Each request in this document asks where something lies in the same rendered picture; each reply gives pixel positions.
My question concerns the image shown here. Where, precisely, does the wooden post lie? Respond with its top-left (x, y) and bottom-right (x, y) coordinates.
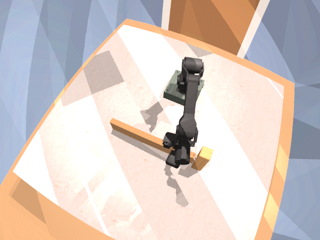
top-left (191, 145), bottom-right (214, 171)

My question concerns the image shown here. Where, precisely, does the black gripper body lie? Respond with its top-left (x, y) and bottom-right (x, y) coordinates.
top-left (165, 144), bottom-right (180, 169)

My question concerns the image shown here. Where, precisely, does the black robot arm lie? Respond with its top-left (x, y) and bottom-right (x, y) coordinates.
top-left (162, 56), bottom-right (205, 165)

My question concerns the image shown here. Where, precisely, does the light brown wooden board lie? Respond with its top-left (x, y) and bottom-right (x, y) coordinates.
top-left (110, 118), bottom-right (197, 163)

